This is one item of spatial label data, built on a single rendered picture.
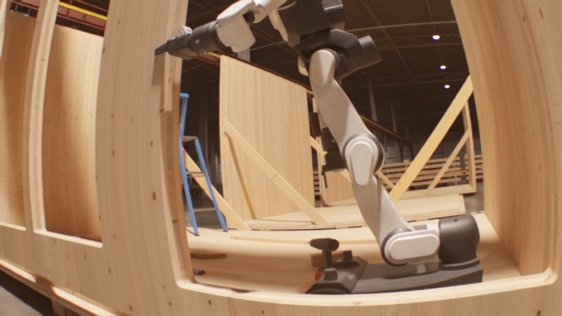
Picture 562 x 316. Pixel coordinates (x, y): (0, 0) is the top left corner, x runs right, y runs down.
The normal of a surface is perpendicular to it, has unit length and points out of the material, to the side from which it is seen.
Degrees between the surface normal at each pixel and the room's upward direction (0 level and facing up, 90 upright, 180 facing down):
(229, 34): 140
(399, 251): 90
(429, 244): 90
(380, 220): 90
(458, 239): 90
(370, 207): 115
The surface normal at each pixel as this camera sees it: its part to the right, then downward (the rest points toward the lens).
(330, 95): 0.00, 0.31
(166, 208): 0.91, -0.09
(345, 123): -0.26, -0.04
